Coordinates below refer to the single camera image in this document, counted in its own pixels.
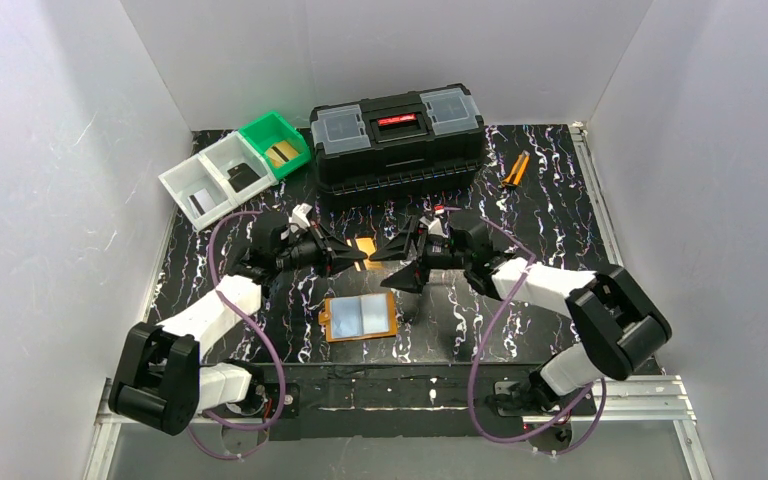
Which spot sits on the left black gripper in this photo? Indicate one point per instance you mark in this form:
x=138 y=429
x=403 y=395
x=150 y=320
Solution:
x=321 y=244

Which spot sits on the middle white plastic bin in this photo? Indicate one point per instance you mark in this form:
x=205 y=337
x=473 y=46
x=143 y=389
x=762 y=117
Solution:
x=232 y=150

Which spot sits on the orange utility knife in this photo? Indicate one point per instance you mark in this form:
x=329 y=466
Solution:
x=516 y=174

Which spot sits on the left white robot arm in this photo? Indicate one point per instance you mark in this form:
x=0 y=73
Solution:
x=162 y=380

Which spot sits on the silver white credit card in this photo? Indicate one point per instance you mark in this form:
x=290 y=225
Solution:
x=201 y=202

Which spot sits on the green plastic bin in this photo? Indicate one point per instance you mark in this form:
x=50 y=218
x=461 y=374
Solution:
x=269 y=129

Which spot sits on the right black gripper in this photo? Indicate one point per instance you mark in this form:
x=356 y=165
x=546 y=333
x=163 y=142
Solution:
x=417 y=250

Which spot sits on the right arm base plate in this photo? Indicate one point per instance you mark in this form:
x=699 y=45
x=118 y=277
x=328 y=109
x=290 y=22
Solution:
x=518 y=399

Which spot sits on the left white plastic bin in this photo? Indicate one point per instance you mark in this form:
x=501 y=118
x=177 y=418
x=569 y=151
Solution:
x=188 y=177

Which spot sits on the white plastic bin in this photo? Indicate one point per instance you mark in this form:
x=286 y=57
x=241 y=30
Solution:
x=232 y=150
x=188 y=177

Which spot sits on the aluminium frame rail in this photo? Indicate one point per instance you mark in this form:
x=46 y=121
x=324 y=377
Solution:
x=414 y=383

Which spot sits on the black toolbox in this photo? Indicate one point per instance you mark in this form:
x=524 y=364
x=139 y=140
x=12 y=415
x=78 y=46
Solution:
x=387 y=147

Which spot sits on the orange card holder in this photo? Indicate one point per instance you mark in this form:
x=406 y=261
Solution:
x=360 y=317

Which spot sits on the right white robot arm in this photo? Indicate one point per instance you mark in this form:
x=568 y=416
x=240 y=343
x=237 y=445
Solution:
x=618 y=325

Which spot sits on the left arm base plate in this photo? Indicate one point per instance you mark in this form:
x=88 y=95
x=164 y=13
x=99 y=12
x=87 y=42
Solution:
x=262 y=402

